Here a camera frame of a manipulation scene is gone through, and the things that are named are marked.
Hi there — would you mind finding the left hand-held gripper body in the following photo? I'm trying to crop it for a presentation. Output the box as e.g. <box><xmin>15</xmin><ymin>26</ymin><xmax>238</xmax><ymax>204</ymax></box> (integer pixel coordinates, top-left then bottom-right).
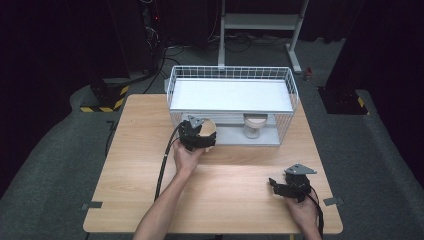
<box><xmin>177</xmin><ymin>114</ymin><xmax>207</xmax><ymax>152</ymax></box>

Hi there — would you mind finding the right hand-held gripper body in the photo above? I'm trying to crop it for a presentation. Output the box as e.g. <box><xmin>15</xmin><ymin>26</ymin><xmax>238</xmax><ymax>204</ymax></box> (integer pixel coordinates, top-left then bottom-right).
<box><xmin>283</xmin><ymin>162</ymin><xmax>318</xmax><ymax>204</ymax></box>

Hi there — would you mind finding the person's left hand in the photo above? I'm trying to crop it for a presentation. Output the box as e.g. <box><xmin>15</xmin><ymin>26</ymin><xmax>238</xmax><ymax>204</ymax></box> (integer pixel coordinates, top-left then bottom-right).
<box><xmin>171</xmin><ymin>139</ymin><xmax>207</xmax><ymax>178</ymax></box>

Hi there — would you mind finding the person's right hand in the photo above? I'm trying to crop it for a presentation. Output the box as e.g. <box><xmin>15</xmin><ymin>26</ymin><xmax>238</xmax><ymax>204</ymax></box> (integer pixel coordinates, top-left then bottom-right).
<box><xmin>284</xmin><ymin>195</ymin><xmax>320</xmax><ymax>232</ymax></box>

